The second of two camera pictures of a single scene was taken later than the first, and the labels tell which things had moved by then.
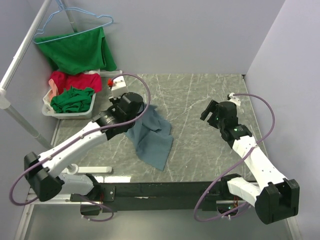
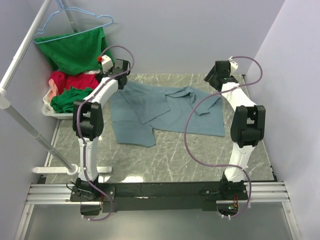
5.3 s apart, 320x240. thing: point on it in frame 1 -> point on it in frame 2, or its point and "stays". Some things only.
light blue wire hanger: [61, 8] stays
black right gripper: [213, 108] -> [210, 81]
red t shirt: [64, 80] stays
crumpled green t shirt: [73, 100] stays
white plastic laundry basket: [48, 110] stays
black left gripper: [115, 102] -> [112, 70]
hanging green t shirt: [77, 52] stays
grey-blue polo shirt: [151, 137] -> [138, 113]
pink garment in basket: [54, 91] stays
